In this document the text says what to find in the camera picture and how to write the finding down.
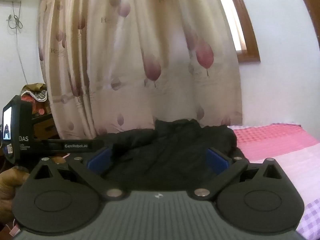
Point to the pink checked bed sheet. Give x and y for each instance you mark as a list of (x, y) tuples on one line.
[(282, 145)]

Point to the beige leaf print curtain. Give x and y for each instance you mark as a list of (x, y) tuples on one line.
[(140, 55)]

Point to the floral cloth pile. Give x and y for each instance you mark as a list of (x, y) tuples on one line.
[(37, 97)]

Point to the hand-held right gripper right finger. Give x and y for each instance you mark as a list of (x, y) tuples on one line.
[(217, 162)]

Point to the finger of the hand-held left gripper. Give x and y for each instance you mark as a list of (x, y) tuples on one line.
[(75, 146)]

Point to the black jacket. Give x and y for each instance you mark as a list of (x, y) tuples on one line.
[(170, 150)]

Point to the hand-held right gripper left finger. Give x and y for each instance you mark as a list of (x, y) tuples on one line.
[(98, 161)]

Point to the brown wooden window frame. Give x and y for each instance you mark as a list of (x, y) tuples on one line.
[(246, 30)]

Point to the person's left hand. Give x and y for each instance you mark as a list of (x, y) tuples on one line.
[(10, 192)]

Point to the brown wooden door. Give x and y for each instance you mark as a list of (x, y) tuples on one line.
[(308, 0)]

